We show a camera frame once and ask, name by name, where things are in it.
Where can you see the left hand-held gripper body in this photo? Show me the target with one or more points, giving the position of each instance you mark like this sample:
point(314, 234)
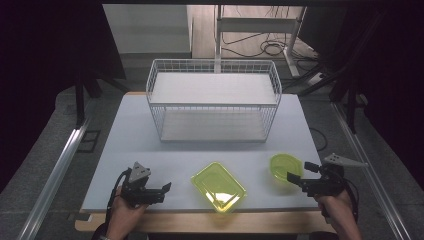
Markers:
point(135, 191)

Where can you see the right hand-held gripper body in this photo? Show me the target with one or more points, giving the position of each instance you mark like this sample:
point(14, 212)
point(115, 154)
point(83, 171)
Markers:
point(328, 183)

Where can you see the yellow-green round plastic bowl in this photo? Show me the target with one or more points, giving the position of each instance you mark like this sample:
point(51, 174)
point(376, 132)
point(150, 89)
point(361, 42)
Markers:
point(283, 166)

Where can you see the yellow-green rectangular plastic tray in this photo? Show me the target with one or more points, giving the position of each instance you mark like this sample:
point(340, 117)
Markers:
point(218, 186)

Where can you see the person's right hand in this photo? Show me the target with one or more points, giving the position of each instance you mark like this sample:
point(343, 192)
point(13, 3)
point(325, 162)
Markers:
point(338, 206)

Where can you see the person's left hand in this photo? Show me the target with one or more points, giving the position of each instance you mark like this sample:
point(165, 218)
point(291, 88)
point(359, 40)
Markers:
point(121, 216)

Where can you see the wooden table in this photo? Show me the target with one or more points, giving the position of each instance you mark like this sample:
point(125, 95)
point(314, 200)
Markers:
point(233, 222)

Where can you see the black stand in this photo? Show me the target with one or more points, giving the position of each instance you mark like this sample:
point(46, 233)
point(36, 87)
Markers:
point(350, 100)
point(80, 100)

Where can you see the white power strip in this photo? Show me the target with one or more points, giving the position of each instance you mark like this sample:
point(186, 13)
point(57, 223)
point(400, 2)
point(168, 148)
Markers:
point(315, 79)

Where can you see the white cabinet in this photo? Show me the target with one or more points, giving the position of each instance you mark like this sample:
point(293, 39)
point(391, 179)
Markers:
point(146, 30)

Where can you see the aluminium rail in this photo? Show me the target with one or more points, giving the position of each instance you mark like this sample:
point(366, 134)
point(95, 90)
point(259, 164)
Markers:
point(370, 173)
point(55, 176)

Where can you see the black square floor frame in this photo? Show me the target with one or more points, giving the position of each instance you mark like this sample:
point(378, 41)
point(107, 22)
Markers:
point(80, 141)

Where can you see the white desk frame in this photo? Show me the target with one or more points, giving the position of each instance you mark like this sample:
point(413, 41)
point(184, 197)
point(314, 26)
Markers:
point(256, 25)

